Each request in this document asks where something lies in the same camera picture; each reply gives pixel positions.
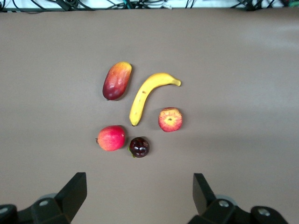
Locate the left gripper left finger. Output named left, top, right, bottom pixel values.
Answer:
left=0, top=172, right=87, bottom=224

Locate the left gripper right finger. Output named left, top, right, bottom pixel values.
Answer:
left=188, top=173, right=289, bottom=224

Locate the red yellow striped apple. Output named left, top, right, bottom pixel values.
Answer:
left=158, top=107, right=183, bottom=133

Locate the yellow banana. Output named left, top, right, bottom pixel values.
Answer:
left=129, top=72, right=182, bottom=126

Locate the red pink round fruit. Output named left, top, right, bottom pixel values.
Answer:
left=95, top=125, right=127, bottom=152

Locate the red yellow mango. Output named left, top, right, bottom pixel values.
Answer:
left=102, top=61, right=133, bottom=101

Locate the black cable tangle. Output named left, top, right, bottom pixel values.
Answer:
left=0, top=0, right=299, bottom=12

